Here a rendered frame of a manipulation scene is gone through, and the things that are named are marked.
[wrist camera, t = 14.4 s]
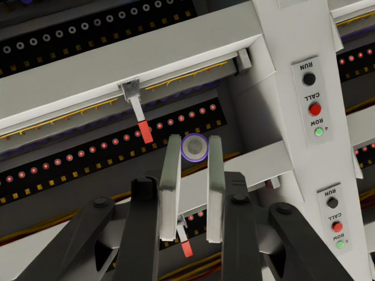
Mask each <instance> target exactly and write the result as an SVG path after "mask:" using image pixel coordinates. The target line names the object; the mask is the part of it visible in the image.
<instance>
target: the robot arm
mask: <svg viewBox="0 0 375 281"><path fill-rule="evenodd" d="M180 179H181V136H180V135H179V134H172V135H171V136H169V142H168V145H167V150H166V155H165V161H164V166H163V170H158V169H148V170H146V171H145V172H144V173H143V174H142V175H141V176H138V177H135V178H133V179H132V180H131V200H130V201H128V202H126V203H122V204H116V205H115V202H114V200H113V199H112V198H110V197H103V196H101V197H96V198H93V199H91V200H89V201H88V202H87V203H86V204H85V205H84V206H83V207H82V208H81V209H80V210H79V211H78V213H77V214H76V215H75V216H74V217H73V218H72V219H71V220H70V221H69V222H68V223H67V224H66V225H65V226H64V227H63V229H62V230H61V231H60V232H59V233H58V234H57V235H56V236H55V237H54V238H53V239H52V240H51V241H50V242H49V243H48V245H47V246H46V247H45V248H44V249H43V250H42V251H41V252H40V253H39V255H38V256H37V257H35V258H34V260H33V261H32V262H31V263H30V264H29V265H28V266H27V267H26V268H25V270H24V271H23V272H22V273H21V274H20V275H19V276H18V277H17V278H16V279H15V280H14V281H100V280H101V278H102V277H103V275H104V273H105V272H106V270H107V269H108V267H109V265H110V264H111V262H112V260H113V259H114V257H115V255H116V254H117V251H118V248H119V252H118V256H117V261H116V265H115V268H114V273H113V278H112V281H157V272H158V255H159V246H160V239H162V241H173V239H176V225H177V212H178V205H179V192H180ZM206 240H208V241H209V243H220V241H222V257H221V259H222V269H221V281H263V278H262V269H261V261H260V255H259V252H262V253H263V255H264V258H265V261H266V263H267V265H268V267H269V269H270V271H271V273H272V275H273V277H274V279H275V281H354V279H353V278H352V277H351V276H350V274H349V273H348V272H347V271H346V269H345V268H344V267H343V266H342V264H341V263H340V261H339V260H338V259H337V258H336V257H335V255H334V254H333V253H332V252H331V250H330V249H329V248H328V247H327V245H326V244H325V243H324V242H323V240H322V239H321V237H320V236H319V235H318V234H317V232H316V231H315V230H314V229H313V227H312V226H311V225H310V224H309V222H308V221H307V220H306V219H305V218H304V216H303V215H302V213H301V212H300V211H299V210H298V209H297V208H296V207H295V206H294V205H291V204H289V203H285V202H275V203H273V204H271V205H270V207H269V209H265V208H262V207H259V206H256V205H255V204H253V200H252V198H250V197H249V194H248V190H247V184H246V179H245V176H244V175H243V174H242V173H240V172H229V171H224V166H223V154H222V142H221V137H219V135H211V137H209V152H208V178H207V227H206Z"/></svg>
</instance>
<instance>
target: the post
mask: <svg viewBox="0 0 375 281"><path fill-rule="evenodd" d="M247 1H250V0H206V4H207V7H208V11H209V13H212V12H215V11H218V10H221V9H224V8H228V7H231V6H234V5H237V4H240V3H243V2H247ZM252 2H253V5H254V8H255V10H256V14H257V16H258V19H259V22H260V24H261V27H262V31H263V34H264V36H265V38H266V41H267V44H268V47H269V50H270V52H271V55H272V58H273V61H274V63H275V67H276V69H277V71H276V72H274V73H273V74H271V75H270V76H268V77H266V78H265V79H263V80H261V81H260V82H258V83H256V84H255V85H253V86H251V87H250V88H248V89H247V90H245V91H243V92H242V93H240V94H238V95H237V96H235V95H234V92H233V89H232V87H231V84H230V81H229V79H228V77H226V79H227V83H228V87H229V91H230V95H231V98H232V102H233V106H234V110H235V114H236V117H237V121H238V125H239V129H240V131H241V136H242V139H243V144H244V148H245V150H246V153H248V152H251V151H254V150H256V149H259V148H262V147H264V146H267V145H269V144H272V143H275V142H278V141H280V140H283V141H284V144H285V146H286V149H287V152H288V154H289V158H290V160H291V163H292V166H293V168H294V171H295V174H296V177H297V180H298V182H299V185H300V188H301V191H302V194H303V196H304V199H305V202H300V201H297V200H294V199H291V198H288V197H285V196H281V195H278V194H275V193H272V192H268V191H265V190H262V189H259V188H258V189H256V192H257V197H258V200H259V205H260V207H262V208H265V209H269V207H270V205H271V204H273V203H275V202H285V203H289V204H291V205H294V206H295V207H296V208H297V209H298V210H299V211H300V212H301V213H302V215H303V216H304V218H305V219H306V220H307V221H308V222H309V224H310V225H311V226H312V228H313V229H314V230H315V231H316V232H317V234H318V235H319V236H320V237H321V239H322V240H323V242H324V243H325V244H326V245H327V241H326V236H325V230H324V225H323V220H322V217H321V211H320V206H319V200H318V195H317V193H318V192H320V191H323V190H326V189H327V188H330V187H333V186H335V185H338V184H340V183H341V186H342V192H343V198H344V204H345V210H346V214H347V220H348V226H349V232H350V239H351V242H352V249H353V250H351V251H349V252H347V253H345V254H342V255H340V256H337V257H336V258H337V259H338V260H339V261H340V263H341V264H342V266H343V267H344V268H345V269H346V271H347V272H348V273H349V274H350V276H351V277H352V278H353V279H354V281H372V276H371V269H370V264H369V258H368V251H367V244H366V237H365V233H364V227H363V220H362V213H361V209H360V202H359V196H358V189H357V182H356V178H355V171H354V164H353V157H352V151H351V147H350V140H349V133H348V126H347V120H346V116H345V109H344V102H343V96H342V89H341V84H340V78H339V71H338V64H337V60H336V53H335V47H334V40H333V33H332V29H331V22H330V16H329V9H328V2H327V0H308V1H306V2H302V3H299V4H296V5H294V6H290V7H287V8H284V9H280V8H279V5H278V0H252ZM317 56H318V57H319V62H320V68H321V74H322V78H323V84H324V91H325V97H326V103H327V107H328V113H329V119H330V125H331V131H332V135H333V140H332V141H330V142H327V143H324V144H322V145H319V146H317V147H314V148H312V149H308V147H307V142H306V137H305V132H304V126H303V123H302V117H301V112H300V107H299V101H298V98H297V93H296V88H295V82H294V77H293V73H292V68H291V65H294V64H297V63H300V62H303V61H306V60H309V59H312V58H314V57H317ZM327 246H328V245H327Z"/></svg>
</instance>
